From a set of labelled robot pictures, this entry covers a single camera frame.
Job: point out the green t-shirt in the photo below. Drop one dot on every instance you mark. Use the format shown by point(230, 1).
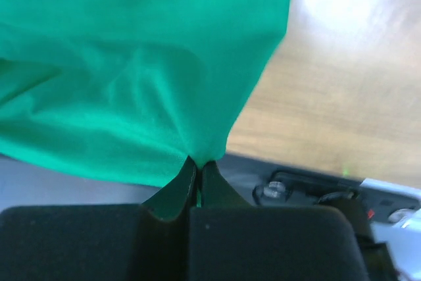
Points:
point(127, 90)

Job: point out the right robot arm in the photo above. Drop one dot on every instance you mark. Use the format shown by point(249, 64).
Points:
point(391, 207)

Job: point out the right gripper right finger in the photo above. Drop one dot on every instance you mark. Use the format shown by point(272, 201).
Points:
point(231, 240)

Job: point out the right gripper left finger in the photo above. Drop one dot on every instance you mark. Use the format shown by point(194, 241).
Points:
point(146, 241)

